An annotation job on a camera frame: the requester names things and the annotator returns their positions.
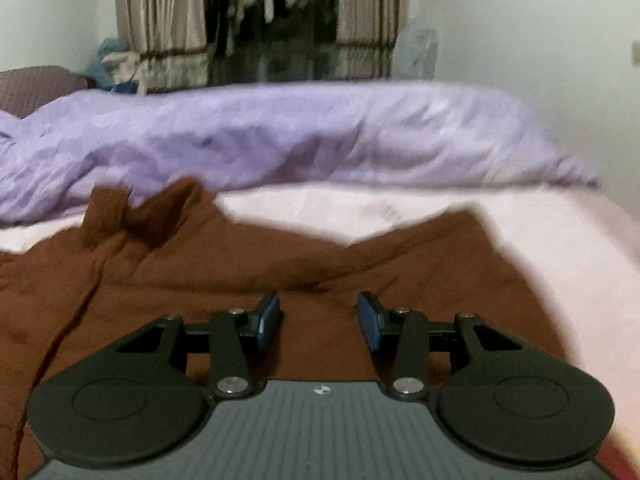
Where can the beige patterned curtain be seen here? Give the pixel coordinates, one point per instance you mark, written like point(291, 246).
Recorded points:
point(367, 15)
point(160, 20)

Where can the standing fan in plastic cover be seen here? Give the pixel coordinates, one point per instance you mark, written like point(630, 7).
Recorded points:
point(417, 50)

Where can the brown jacket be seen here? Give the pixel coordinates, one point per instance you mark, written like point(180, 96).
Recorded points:
point(250, 270)

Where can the bed with pink sheet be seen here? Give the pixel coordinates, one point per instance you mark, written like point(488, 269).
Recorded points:
point(550, 260)

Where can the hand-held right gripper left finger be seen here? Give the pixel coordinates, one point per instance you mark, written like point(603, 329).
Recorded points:
point(267, 321)

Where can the purple duvet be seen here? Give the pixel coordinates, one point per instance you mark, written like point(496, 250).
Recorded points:
point(260, 135)

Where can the beige wall switch plate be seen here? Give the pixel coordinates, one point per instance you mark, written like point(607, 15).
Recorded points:
point(636, 54)

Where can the blue and white cloth pile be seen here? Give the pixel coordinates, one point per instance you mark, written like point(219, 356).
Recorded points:
point(115, 65)

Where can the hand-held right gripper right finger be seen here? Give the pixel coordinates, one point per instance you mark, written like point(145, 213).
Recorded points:
point(371, 321)

